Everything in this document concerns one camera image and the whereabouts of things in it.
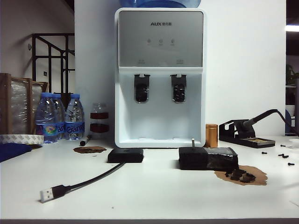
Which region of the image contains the clear water bottle blue cap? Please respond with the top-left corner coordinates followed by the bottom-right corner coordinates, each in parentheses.
top-left (35, 92), bottom-right (58, 144)
top-left (64, 93), bottom-right (85, 140)
top-left (52, 93), bottom-right (66, 140)

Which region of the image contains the blue round background object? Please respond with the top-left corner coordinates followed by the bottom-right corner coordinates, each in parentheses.
top-left (286, 109), bottom-right (292, 135)

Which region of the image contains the white AUX water dispenser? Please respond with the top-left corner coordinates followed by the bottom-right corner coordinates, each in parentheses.
top-left (114, 7), bottom-right (207, 149)

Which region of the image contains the black soldering iron cable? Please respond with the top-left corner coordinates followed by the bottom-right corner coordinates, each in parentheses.
top-left (277, 109), bottom-right (299, 137)

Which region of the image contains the wooden crate with plastic wrap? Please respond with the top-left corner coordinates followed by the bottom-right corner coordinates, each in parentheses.
top-left (0, 72), bottom-right (50, 136)

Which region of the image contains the gold metal cylinder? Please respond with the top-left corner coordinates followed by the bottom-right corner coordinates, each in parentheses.
top-left (205, 123), bottom-right (219, 148)

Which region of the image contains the black marker pen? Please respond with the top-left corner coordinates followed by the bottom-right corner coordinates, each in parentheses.
top-left (79, 134), bottom-right (92, 147)

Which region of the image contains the black stair railing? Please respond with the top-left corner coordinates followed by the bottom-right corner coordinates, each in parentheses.
top-left (31, 33), bottom-right (76, 96)

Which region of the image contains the blue cloth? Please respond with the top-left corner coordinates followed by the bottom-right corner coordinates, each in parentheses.
top-left (0, 142), bottom-right (33, 163)

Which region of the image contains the clear jar with red bands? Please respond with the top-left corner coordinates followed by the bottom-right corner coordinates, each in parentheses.
top-left (90, 102), bottom-right (110, 140)

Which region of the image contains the white double-sided tape roll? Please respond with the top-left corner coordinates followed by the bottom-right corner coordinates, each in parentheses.
top-left (0, 134), bottom-right (45, 145)

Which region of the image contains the black USB hub cable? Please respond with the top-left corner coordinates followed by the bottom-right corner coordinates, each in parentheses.
top-left (39, 161), bottom-right (126, 203)

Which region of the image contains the black sponge block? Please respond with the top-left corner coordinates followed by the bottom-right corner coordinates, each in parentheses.
top-left (178, 147), bottom-right (239, 171)

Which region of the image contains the black soldering iron stand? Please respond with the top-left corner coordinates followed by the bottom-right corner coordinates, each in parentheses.
top-left (219, 119), bottom-right (276, 148)

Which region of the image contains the black USB hub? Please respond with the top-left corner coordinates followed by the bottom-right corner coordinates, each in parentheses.
top-left (107, 149), bottom-right (144, 163)

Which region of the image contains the brown paper with black pieces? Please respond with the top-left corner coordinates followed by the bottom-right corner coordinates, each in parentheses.
top-left (214, 164), bottom-right (269, 187)

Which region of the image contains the black soldering iron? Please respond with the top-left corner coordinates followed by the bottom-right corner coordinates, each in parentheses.
top-left (240, 109), bottom-right (281, 131)

